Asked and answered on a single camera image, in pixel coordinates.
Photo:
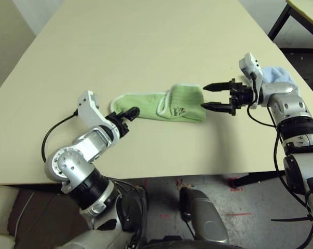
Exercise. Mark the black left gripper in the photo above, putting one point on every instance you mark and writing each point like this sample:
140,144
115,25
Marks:
120,123

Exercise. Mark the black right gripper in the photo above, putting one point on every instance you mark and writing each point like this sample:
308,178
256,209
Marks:
243,94

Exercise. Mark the green sock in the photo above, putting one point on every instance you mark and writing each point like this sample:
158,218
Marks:
146,109

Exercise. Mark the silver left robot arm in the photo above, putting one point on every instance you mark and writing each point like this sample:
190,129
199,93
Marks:
75,160

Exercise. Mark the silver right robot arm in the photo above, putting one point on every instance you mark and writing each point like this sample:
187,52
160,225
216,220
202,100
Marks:
288,109

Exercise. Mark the light blue folded towel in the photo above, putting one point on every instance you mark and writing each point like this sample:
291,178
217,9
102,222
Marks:
278,75

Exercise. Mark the black table underframe bar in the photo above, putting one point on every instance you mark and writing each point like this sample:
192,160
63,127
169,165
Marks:
260,177

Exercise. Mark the dark brown upholstered seat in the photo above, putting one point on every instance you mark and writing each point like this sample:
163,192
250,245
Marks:
42,215

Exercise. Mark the black robot waist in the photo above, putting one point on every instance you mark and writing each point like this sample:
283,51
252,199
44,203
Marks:
184,245

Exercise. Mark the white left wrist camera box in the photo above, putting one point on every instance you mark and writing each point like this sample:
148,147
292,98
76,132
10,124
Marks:
88,111

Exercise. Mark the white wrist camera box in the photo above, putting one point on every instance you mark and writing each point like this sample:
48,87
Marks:
249,62
88,111

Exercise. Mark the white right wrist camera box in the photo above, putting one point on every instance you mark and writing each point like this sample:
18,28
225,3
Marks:
249,62

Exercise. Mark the wooden table with black frame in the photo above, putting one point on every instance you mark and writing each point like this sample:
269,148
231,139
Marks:
309,13

